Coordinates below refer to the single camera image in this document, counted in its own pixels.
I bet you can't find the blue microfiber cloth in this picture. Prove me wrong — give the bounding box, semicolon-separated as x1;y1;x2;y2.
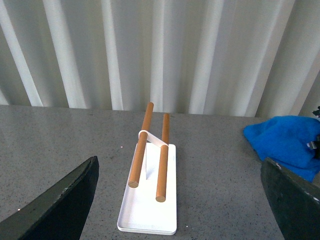
243;116;320;182

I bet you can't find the wooden rack rod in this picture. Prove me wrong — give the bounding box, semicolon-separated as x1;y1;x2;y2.
128;102;154;188
155;113;171;203

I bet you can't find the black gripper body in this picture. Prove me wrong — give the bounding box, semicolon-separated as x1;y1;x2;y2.
307;106;320;159

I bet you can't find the left wooden rack rod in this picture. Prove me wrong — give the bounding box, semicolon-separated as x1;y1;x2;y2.
128;102;154;188

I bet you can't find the white rack base tray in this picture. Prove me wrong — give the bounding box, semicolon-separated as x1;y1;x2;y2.
117;130;177;235

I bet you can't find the right wooden rack rod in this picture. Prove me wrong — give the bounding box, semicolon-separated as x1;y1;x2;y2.
155;113;171;203

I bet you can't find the white curtain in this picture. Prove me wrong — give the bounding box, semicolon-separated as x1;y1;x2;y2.
0;0;320;118

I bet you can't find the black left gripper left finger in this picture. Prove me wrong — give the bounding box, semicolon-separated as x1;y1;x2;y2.
0;156;99;240

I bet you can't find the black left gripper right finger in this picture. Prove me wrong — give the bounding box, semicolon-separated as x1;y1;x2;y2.
260;158;320;240

